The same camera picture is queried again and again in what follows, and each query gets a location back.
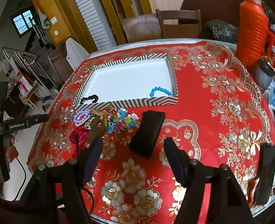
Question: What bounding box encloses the black phone on table edge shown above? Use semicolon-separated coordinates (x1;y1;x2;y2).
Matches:
253;143;275;205

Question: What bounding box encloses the metal stair railing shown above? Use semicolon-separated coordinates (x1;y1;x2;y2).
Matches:
0;46;56;98

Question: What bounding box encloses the person's left hand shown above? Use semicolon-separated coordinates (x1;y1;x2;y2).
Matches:
3;135;19;163

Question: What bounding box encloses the leopard print hair bow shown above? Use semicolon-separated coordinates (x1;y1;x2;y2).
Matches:
84;112;106;146

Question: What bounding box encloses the red floral tablecloth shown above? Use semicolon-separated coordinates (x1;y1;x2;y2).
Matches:
27;42;275;223

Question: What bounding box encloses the dark wooden chair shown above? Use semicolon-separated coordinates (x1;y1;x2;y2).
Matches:
156;9;202;38

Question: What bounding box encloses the white louvered door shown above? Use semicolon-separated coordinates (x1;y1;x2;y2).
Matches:
75;0;114;51

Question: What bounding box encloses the striped white jewelry tray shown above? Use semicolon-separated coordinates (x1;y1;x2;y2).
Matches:
73;53;178;110

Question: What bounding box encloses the colourful star bead bracelet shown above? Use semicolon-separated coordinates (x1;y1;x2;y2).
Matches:
116;108;139;130

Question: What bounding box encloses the black scrunchie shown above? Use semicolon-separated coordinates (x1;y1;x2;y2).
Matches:
80;95;99;105

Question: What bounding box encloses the purple bead bracelet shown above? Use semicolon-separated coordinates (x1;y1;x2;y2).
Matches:
73;109;92;127

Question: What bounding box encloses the red satin scrunchie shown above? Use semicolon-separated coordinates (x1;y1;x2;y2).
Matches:
69;127;89;158

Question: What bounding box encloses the orange ribbed plastic jug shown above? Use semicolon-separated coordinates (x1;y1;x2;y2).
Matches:
235;0;274;72

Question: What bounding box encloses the black plastic bag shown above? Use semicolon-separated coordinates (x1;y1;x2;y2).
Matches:
204;20;238;44

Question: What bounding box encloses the window with dark frame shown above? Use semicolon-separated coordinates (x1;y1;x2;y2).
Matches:
10;5;37;38

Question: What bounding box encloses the black cable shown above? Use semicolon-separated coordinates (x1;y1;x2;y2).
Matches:
12;157;27;202

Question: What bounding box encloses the clear container with black lid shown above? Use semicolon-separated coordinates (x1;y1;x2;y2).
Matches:
253;59;275;92

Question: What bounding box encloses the round dark wooden tabletop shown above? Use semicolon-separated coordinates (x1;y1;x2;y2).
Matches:
180;0;244;26

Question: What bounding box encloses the blue bead bracelet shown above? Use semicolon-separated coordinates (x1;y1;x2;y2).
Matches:
149;86;173;98

